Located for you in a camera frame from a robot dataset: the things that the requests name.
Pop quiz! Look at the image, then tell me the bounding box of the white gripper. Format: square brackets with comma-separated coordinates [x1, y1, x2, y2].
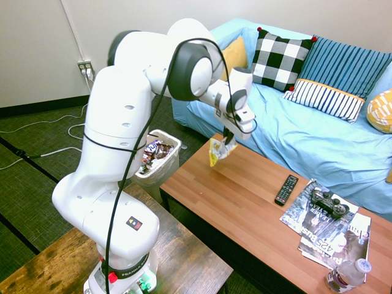
[213, 108, 254, 148]

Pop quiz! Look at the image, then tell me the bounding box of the yellow chip bag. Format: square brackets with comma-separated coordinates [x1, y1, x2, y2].
[209, 137, 238, 168]

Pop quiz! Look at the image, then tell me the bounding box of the white trash bin with liner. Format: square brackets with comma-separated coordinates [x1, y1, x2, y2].
[132, 129, 183, 205]

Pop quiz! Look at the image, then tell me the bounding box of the sofa with light blue cover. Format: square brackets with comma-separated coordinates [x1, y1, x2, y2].
[170, 17, 392, 221]

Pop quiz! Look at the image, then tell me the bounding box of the brown snack wrapper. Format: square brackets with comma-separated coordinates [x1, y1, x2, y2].
[156, 143, 175, 160]

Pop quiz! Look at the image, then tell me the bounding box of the purple snack wrapper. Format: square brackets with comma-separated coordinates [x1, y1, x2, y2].
[143, 140, 162, 154]

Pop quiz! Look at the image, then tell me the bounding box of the black TV remote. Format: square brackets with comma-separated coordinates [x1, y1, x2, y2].
[274, 174, 300, 206]

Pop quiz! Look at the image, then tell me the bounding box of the wooden coffee table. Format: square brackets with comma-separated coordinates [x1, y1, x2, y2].
[159, 133, 392, 294]

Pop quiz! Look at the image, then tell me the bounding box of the mustard yellow pillow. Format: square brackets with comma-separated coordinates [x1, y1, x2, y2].
[220, 36, 249, 82]

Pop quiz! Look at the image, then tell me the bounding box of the black white checkered pillow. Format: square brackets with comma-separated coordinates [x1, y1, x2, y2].
[249, 26, 318, 92]

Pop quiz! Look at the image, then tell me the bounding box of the white navy striped pillow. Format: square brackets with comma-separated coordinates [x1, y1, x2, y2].
[282, 78, 366, 124]

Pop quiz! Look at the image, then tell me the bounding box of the magazine with Leader headline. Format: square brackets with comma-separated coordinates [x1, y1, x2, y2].
[279, 178, 360, 236]

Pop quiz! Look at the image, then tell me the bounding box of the black game controller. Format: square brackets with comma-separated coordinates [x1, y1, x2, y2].
[311, 189, 350, 220]

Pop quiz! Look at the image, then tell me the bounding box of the rustic wooden robot table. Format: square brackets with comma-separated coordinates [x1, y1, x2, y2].
[0, 182, 234, 294]

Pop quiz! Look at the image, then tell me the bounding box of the blue striped pillow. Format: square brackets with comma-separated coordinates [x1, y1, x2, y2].
[298, 36, 392, 100]

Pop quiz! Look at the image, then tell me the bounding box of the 425 Business magazine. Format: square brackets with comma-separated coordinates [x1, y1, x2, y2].
[297, 213, 372, 270]

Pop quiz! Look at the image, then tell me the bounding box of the yellow white patterned pillow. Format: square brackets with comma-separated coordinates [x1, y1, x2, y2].
[366, 88, 392, 134]

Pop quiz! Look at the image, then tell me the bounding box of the clear plastic water bottle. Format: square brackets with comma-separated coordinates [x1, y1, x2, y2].
[325, 258, 372, 294]

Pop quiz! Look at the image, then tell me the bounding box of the black floor strip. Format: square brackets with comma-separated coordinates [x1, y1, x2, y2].
[0, 213, 41, 255]
[0, 137, 61, 182]

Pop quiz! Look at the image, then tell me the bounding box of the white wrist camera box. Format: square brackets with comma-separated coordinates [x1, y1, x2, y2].
[235, 103, 257, 126]

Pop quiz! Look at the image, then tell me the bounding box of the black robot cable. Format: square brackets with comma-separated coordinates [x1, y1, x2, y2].
[102, 37, 258, 294]

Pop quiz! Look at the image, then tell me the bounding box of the white wall outlet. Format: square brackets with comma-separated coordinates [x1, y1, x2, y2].
[77, 60, 94, 79]

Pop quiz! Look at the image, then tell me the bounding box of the white floor cable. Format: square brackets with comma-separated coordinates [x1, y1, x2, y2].
[0, 103, 89, 134]
[0, 122, 86, 171]

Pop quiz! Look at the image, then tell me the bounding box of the white wall conduit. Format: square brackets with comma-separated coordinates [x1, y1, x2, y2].
[59, 0, 87, 64]

